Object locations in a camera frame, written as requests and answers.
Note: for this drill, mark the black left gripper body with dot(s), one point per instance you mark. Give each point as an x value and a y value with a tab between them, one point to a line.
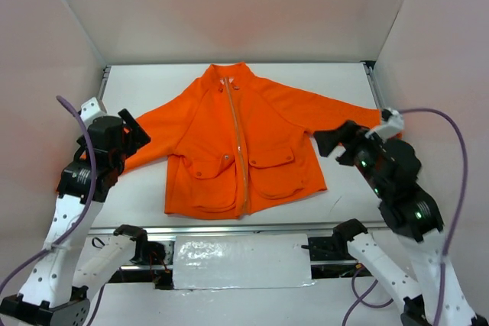
134	130

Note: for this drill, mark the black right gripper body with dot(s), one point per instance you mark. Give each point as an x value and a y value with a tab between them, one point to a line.
350	143

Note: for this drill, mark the orange zip-up jacket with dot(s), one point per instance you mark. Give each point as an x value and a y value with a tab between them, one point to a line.
197	115

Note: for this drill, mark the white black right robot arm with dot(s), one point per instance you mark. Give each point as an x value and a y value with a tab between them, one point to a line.
433	295

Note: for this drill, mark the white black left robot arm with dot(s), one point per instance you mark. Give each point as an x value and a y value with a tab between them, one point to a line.
59	290

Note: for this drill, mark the white centre cover panel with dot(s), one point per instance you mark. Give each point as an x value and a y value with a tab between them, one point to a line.
257	261

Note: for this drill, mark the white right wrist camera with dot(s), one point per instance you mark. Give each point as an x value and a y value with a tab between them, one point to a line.
391	125

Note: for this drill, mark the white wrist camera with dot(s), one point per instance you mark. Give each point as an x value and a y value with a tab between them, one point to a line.
91	110
391	125

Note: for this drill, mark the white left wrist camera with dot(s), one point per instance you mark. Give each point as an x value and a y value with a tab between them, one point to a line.
91	110

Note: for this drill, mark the silver aluminium front rail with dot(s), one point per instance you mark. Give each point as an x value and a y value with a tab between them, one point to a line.
308	228

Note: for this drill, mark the aluminium left side rail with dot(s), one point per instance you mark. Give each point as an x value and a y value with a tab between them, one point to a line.
103	83

